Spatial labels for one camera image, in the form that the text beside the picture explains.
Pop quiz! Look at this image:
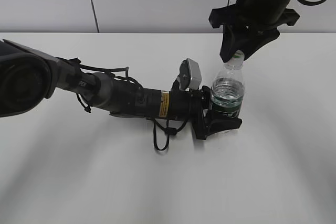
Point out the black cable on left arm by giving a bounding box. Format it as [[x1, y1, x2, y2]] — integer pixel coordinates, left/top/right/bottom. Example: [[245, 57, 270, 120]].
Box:
[[152, 118, 187, 152]]

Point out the clear water bottle green label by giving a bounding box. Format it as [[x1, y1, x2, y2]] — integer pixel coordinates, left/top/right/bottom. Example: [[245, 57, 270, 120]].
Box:
[[209, 66, 245, 118]]

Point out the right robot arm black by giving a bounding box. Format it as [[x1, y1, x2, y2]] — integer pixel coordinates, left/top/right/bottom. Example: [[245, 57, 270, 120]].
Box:
[[209, 0, 299, 62]]

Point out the white green bottle cap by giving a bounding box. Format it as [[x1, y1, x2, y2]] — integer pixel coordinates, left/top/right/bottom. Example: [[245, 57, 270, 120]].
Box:
[[224, 50, 245, 70]]

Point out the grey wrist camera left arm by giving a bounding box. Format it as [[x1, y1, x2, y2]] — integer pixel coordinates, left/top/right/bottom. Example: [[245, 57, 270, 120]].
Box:
[[177, 58, 202, 91]]

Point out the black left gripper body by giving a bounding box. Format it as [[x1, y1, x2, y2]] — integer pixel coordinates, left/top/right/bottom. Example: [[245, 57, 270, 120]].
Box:
[[189, 86, 211, 140]]

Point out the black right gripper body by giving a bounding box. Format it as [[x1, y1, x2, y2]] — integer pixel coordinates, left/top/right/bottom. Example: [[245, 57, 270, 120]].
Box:
[[208, 4, 300, 31]]

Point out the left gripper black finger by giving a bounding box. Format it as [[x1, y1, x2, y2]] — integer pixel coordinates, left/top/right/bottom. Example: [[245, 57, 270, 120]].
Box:
[[205, 111, 242, 137]]

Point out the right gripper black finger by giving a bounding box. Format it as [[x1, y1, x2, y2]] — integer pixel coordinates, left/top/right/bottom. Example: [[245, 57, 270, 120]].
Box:
[[243, 28, 280, 60], [219, 25, 248, 63]]

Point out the left robot arm black grey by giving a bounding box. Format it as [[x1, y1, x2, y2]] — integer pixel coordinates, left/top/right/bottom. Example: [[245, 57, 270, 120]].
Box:
[[1, 40, 242, 140]]

